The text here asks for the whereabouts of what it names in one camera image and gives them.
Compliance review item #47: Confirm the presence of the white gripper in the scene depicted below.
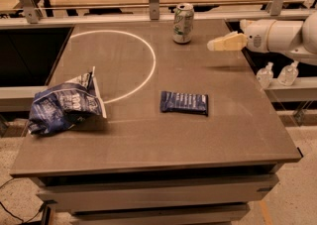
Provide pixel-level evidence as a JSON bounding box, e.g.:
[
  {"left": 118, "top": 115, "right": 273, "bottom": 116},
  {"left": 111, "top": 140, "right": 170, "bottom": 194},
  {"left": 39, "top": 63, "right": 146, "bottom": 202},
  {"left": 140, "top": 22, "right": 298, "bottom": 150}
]
[{"left": 207, "top": 19, "right": 274, "bottom": 53}]

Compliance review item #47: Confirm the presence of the white green 7up can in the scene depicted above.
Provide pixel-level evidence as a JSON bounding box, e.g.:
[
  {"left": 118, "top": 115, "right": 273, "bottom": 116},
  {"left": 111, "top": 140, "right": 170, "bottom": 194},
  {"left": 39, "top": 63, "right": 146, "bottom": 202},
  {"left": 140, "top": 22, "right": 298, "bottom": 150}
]
[{"left": 172, "top": 3, "right": 194, "bottom": 44}]

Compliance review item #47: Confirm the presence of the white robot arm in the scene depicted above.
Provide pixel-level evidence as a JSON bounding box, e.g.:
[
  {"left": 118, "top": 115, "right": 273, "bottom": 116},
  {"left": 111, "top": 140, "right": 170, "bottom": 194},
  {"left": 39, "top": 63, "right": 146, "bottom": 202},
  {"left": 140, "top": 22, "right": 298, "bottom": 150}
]
[{"left": 207, "top": 13, "right": 317, "bottom": 65}]

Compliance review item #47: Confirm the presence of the blue rxbar blueberry wrapper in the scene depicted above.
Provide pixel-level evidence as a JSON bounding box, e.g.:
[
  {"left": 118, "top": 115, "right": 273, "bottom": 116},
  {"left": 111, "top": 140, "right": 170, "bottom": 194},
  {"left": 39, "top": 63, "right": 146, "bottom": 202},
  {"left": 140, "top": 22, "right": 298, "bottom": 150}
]
[{"left": 159, "top": 91, "right": 208, "bottom": 116}]

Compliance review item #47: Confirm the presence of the clear sanitizer bottle left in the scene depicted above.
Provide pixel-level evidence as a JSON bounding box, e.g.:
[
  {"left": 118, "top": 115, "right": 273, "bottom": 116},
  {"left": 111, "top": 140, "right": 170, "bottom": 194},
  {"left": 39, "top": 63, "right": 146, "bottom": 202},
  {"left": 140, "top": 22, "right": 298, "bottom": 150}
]
[{"left": 257, "top": 62, "right": 273, "bottom": 88}]

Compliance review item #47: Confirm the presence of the clear sanitizer bottle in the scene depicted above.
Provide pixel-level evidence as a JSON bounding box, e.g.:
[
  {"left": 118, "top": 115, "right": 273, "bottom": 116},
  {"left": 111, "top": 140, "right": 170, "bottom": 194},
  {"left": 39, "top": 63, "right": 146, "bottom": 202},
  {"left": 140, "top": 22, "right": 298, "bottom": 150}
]
[
  {"left": 257, "top": 62, "right": 273, "bottom": 88},
  {"left": 277, "top": 60, "right": 298, "bottom": 86}
]

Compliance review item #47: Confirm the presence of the clear sanitizer bottle right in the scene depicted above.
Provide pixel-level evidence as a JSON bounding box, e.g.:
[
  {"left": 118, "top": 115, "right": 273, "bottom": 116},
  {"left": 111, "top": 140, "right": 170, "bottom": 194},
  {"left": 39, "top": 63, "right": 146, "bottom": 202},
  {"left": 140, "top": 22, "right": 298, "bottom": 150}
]
[{"left": 277, "top": 60, "right": 298, "bottom": 86}]

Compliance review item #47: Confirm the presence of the grey drawer cabinet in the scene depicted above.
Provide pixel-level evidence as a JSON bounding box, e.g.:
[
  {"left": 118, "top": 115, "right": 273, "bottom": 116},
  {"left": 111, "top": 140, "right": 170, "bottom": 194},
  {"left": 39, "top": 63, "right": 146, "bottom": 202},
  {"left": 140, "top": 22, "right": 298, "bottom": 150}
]
[{"left": 30, "top": 163, "right": 280, "bottom": 225}]

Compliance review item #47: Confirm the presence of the blue crumpled chip bag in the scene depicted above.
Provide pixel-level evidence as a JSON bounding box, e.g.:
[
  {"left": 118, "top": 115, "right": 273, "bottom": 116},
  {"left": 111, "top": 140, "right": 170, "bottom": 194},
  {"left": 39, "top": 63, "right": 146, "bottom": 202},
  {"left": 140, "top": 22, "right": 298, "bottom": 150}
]
[{"left": 28, "top": 68, "right": 107, "bottom": 135}]

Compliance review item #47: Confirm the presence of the grey metal bracket left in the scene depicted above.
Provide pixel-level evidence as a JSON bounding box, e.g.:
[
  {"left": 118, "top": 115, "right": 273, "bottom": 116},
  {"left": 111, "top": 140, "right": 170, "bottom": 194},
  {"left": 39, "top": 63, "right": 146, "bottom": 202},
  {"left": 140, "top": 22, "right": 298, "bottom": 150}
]
[{"left": 19, "top": 0, "right": 42, "bottom": 24}]

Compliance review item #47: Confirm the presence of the black floor cable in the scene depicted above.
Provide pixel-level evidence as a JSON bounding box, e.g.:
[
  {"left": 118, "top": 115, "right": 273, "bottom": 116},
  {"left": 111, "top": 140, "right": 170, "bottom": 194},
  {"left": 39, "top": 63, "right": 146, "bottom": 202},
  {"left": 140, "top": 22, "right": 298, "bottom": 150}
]
[{"left": 0, "top": 177, "right": 48, "bottom": 225}]

